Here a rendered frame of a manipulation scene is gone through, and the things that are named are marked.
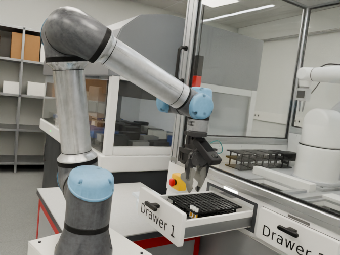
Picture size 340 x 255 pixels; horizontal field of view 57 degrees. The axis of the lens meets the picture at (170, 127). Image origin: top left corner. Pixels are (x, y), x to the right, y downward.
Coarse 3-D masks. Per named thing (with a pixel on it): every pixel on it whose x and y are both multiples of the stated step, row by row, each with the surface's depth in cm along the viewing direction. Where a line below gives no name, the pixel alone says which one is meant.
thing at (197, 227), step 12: (192, 192) 133; (204, 192) 136; (216, 192) 137; (240, 204) 125; (216, 216) 109; (228, 216) 111; (240, 216) 115; (192, 228) 103; (204, 228) 106; (216, 228) 109; (228, 228) 112; (240, 228) 116
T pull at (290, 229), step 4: (280, 228) 101; (284, 228) 100; (288, 228) 100; (292, 228) 101; (284, 232) 100; (288, 232) 98; (292, 232) 97; (296, 232) 100; (292, 236) 97; (296, 236) 96
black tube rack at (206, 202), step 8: (184, 200) 120; (192, 200) 121; (200, 200) 122; (208, 200) 123; (216, 200) 124; (224, 200) 125; (184, 208) 116; (200, 208) 113; (208, 208) 114; (216, 208) 115; (224, 208) 116; (232, 208) 117; (200, 216) 113; (208, 216) 115
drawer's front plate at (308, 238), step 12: (264, 216) 111; (276, 216) 107; (276, 228) 106; (300, 228) 99; (264, 240) 110; (276, 240) 106; (288, 240) 102; (300, 240) 99; (312, 240) 95; (324, 240) 92; (336, 240) 90; (288, 252) 102; (300, 252) 99; (312, 252) 95; (324, 252) 92; (336, 252) 89
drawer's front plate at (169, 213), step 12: (144, 192) 118; (168, 204) 105; (144, 216) 118; (156, 216) 110; (168, 216) 104; (180, 216) 98; (156, 228) 110; (168, 228) 104; (180, 228) 98; (180, 240) 99
